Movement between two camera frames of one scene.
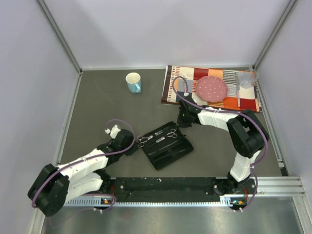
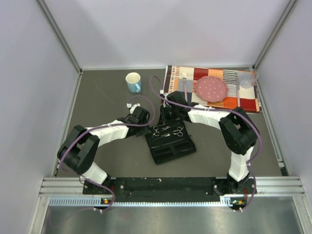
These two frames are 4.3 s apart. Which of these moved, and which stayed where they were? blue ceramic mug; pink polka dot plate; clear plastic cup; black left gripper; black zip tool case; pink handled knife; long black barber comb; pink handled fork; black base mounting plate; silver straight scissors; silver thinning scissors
Moved: long black barber comb; black left gripper; silver thinning scissors; silver straight scissors; black zip tool case
Stayed: clear plastic cup; black base mounting plate; pink handled fork; pink handled knife; pink polka dot plate; blue ceramic mug
